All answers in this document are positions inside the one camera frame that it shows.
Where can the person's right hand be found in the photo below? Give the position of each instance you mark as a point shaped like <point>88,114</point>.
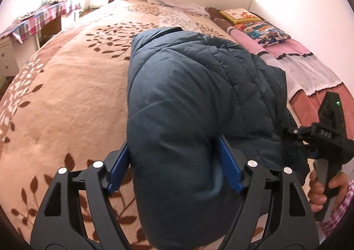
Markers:
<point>316,194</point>

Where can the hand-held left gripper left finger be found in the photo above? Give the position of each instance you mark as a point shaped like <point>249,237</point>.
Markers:
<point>119,167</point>

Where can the white crumpled cloth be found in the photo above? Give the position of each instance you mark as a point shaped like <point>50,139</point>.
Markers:
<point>179,4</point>

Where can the plaid tablecloth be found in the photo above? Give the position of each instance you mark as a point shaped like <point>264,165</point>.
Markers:
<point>41,16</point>

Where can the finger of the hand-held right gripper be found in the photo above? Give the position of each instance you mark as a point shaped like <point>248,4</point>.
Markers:
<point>300,131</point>

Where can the brown pillow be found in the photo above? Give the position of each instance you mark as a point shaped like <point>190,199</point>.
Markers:
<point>217,16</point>

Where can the person's right forearm plaid sleeve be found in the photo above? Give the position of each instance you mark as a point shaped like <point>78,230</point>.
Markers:
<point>341,205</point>

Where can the beige leaf print blanket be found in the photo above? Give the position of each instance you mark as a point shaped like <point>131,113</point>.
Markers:
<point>69,86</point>

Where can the dark blue puffer jacket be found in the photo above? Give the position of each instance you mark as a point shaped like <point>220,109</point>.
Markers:
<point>193,95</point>

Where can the colourful cartoon print pillow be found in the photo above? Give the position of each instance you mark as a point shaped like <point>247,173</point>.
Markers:
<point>262,33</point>

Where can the white desk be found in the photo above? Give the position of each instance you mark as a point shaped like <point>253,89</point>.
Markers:
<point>16,53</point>

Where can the pink and white striped quilt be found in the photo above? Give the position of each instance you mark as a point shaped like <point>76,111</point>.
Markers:
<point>298,64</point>

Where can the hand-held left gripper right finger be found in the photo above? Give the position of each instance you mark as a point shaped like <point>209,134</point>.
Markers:
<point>231,167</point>

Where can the yellow embroidered pillow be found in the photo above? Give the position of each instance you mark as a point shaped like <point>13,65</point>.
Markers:
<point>239,15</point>

